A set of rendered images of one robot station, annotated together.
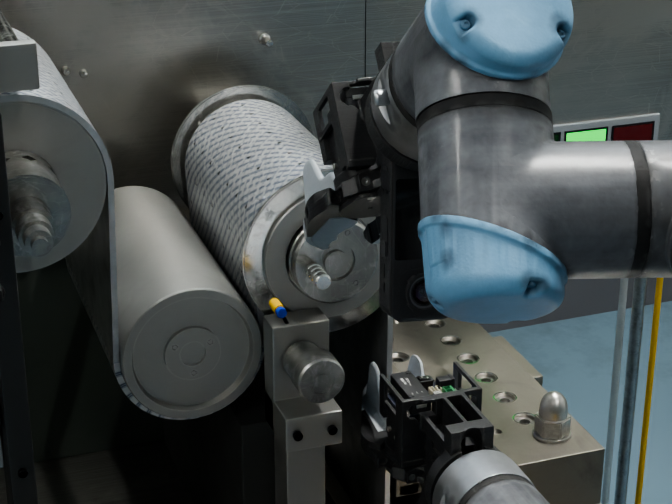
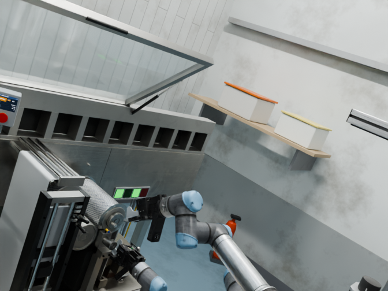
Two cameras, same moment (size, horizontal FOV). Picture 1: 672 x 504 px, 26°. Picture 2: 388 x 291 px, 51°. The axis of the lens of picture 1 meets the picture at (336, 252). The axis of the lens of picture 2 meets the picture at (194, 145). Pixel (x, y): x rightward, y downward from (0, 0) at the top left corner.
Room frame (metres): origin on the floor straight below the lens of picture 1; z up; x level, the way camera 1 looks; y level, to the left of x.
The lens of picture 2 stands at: (-0.31, 0.70, 2.02)
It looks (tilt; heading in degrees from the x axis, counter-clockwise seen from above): 12 degrees down; 327
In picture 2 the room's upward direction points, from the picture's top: 21 degrees clockwise
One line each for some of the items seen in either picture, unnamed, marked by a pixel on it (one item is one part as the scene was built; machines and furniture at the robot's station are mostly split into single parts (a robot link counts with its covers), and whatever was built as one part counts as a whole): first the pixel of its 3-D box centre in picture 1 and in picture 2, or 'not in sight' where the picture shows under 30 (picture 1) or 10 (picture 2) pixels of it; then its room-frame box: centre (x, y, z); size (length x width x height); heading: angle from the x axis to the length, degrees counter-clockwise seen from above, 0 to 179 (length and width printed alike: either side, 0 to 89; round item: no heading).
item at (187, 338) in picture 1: (158, 294); (68, 220); (1.20, 0.16, 1.18); 0.26 x 0.12 x 0.12; 19
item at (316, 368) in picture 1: (318, 376); (111, 245); (1.04, 0.01, 1.18); 0.04 x 0.02 x 0.04; 109
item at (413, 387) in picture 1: (442, 442); (129, 258); (1.04, -0.09, 1.12); 0.12 x 0.08 x 0.09; 19
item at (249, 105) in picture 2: not in sight; (246, 103); (3.10, -1.94, 1.70); 0.48 x 0.40 x 0.27; 21
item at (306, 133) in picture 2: not in sight; (301, 130); (2.45, -2.18, 1.68); 0.42 x 0.35 x 0.23; 21
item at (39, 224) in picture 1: (34, 231); not in sight; (0.96, 0.22, 1.34); 0.06 x 0.03 x 0.03; 19
